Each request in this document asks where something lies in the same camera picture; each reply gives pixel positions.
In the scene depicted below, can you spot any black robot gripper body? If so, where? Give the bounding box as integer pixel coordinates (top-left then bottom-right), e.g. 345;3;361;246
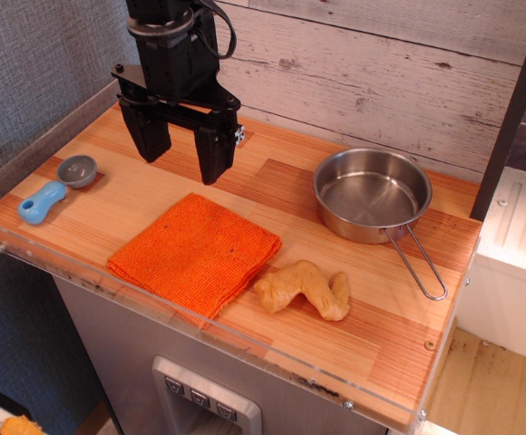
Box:
111;14;246;147

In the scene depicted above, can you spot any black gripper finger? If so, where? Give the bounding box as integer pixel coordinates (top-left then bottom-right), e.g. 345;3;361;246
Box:
194;127;236;185
119;100;171;163

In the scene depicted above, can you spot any dark grey vertical post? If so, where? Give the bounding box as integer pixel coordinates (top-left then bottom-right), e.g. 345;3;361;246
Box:
470;56;526;221

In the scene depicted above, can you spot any clear acrylic table guard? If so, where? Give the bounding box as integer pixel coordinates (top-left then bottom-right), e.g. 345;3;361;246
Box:
0;207;481;432

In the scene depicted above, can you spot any yellow toy at corner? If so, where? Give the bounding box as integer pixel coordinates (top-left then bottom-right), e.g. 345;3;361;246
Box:
0;416;44;435

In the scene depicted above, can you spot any blue grey ice cream scoop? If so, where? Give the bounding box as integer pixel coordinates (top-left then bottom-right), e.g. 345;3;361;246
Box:
17;155;98;225

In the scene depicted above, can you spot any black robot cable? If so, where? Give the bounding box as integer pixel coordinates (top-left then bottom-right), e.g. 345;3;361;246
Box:
190;0;238;60

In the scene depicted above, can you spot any stainless steel pan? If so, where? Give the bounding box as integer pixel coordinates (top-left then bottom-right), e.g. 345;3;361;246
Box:
312;148;448;302

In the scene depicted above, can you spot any grey toy fridge cabinet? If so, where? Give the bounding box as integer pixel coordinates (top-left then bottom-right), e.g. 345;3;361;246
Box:
55;278;385;434

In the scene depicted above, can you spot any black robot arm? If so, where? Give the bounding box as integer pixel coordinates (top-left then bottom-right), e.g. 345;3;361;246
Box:
112;1;244;185

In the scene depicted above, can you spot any tan toy chicken thigh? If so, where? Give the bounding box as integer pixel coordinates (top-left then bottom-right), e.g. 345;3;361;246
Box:
254;260;350;321

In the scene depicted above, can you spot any orange folded cloth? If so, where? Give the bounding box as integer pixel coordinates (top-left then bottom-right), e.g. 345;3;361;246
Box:
107;193;282;319

